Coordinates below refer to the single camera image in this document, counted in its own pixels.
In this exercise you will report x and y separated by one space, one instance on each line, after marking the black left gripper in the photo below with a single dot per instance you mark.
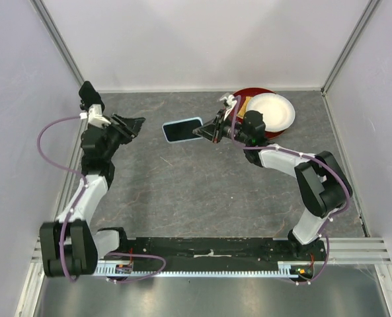
132 125

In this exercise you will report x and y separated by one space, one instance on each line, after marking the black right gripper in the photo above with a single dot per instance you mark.
207 131

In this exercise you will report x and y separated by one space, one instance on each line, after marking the blue-cased smartphone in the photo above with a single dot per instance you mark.
181 130

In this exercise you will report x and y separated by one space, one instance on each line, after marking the black smartphone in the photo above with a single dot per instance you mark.
88 96

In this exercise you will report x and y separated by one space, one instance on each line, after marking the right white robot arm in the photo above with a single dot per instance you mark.
324 188

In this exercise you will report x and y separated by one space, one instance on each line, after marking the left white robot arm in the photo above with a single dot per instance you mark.
96 177

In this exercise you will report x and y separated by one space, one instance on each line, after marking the yellow sponge cloth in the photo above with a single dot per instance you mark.
243 108

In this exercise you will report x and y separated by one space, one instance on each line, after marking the round red tray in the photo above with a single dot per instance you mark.
253 91

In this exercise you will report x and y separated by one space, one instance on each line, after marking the white paper plate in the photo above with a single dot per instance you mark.
278 113

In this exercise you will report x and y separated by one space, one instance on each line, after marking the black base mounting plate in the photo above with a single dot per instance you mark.
210 257

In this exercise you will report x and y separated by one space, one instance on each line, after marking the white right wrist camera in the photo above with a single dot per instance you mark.
229 102

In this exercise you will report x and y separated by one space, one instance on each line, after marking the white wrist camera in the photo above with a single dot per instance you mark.
95 117
229 102

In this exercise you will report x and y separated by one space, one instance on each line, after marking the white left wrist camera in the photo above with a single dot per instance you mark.
95 117

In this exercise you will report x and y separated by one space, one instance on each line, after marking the aluminium corner post left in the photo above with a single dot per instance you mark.
50 25

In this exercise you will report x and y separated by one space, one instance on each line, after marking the aluminium corner post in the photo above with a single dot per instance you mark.
354 37
50 25

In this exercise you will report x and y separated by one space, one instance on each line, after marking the slotted cable duct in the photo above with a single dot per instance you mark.
202 267

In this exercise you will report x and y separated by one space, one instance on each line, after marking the aluminium frame rail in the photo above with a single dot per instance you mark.
267 249

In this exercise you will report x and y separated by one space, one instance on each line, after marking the aluminium corner post right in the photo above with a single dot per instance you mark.
354 37

